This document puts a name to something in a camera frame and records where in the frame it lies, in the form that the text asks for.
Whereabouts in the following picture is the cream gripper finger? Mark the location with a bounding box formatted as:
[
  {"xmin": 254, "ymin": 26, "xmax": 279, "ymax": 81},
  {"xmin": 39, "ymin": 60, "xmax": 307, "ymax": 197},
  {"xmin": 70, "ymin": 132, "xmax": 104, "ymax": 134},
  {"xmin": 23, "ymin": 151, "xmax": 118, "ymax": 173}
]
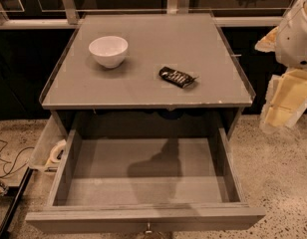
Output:
[
  {"xmin": 260, "ymin": 68, "xmax": 307, "ymax": 129},
  {"xmin": 255, "ymin": 27, "xmax": 278, "ymax": 53}
]

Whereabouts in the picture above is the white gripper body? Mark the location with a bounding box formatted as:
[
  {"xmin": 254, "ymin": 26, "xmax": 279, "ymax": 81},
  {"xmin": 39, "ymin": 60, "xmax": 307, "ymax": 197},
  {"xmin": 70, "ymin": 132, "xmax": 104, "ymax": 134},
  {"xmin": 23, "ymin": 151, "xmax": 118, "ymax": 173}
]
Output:
[{"xmin": 275, "ymin": 0, "xmax": 307, "ymax": 69}]

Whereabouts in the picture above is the black rxbar chocolate wrapper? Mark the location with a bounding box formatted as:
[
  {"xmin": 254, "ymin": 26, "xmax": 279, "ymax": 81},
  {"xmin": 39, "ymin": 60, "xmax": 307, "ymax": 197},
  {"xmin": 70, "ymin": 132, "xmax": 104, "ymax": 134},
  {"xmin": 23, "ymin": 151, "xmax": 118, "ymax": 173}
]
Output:
[{"xmin": 158, "ymin": 67, "xmax": 196, "ymax": 89}]

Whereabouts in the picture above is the metal drawer knob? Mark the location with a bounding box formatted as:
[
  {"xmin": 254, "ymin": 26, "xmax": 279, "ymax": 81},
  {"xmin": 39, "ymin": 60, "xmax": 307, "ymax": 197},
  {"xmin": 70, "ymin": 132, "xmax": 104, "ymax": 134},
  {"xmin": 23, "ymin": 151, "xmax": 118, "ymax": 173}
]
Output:
[{"xmin": 145, "ymin": 222, "xmax": 153, "ymax": 235}]

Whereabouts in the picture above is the open grey top drawer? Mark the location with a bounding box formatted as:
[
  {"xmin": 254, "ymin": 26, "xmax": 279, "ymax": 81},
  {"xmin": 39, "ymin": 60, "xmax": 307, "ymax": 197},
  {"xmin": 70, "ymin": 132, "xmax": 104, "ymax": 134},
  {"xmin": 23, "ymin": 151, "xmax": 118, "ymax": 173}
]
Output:
[{"xmin": 26, "ymin": 128, "xmax": 265, "ymax": 234}]

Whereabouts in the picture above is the grey wooden cabinet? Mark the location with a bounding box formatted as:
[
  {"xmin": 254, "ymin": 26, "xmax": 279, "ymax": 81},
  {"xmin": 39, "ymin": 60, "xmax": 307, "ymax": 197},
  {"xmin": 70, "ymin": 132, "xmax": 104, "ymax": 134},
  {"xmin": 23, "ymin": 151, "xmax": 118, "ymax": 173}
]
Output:
[{"xmin": 38, "ymin": 12, "xmax": 257, "ymax": 141}]

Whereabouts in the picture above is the white ceramic bowl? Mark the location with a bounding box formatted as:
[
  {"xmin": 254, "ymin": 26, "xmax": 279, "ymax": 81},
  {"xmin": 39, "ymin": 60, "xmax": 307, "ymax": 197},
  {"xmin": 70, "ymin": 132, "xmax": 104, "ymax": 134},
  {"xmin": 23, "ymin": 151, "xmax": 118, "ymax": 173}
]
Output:
[{"xmin": 89, "ymin": 36, "xmax": 129, "ymax": 69}]

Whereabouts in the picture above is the white tape roll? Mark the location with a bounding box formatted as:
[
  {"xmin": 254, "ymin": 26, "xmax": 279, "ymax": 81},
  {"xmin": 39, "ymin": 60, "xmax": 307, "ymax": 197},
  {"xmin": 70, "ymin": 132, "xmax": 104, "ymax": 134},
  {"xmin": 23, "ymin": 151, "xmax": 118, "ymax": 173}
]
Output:
[{"xmin": 47, "ymin": 139, "xmax": 66, "ymax": 164}]

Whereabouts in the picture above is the clear plastic side bin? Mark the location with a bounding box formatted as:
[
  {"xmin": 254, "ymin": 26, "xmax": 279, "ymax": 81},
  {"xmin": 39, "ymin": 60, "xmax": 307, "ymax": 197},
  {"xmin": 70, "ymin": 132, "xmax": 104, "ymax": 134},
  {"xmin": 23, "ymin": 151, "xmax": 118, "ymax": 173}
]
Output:
[{"xmin": 29, "ymin": 117, "xmax": 66, "ymax": 172}]

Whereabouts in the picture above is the small object on floor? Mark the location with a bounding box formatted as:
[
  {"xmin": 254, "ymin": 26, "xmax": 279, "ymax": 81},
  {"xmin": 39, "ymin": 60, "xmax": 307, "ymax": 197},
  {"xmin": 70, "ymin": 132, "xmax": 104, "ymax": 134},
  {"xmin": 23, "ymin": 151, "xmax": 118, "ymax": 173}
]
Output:
[{"xmin": 0, "ymin": 179, "xmax": 9, "ymax": 197}]

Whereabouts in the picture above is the metal rail frame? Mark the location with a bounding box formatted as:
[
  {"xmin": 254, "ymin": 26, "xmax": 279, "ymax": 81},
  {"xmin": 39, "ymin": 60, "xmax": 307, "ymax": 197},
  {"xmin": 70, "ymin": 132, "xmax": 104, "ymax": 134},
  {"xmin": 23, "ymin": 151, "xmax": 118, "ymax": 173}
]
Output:
[{"xmin": 0, "ymin": 0, "xmax": 297, "ymax": 29}]

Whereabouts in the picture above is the black cable on floor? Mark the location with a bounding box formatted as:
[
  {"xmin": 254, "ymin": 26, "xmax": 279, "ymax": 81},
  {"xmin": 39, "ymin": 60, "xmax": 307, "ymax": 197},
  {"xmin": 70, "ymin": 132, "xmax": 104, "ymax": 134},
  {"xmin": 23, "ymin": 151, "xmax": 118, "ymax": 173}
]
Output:
[{"xmin": 0, "ymin": 136, "xmax": 35, "ymax": 180}]

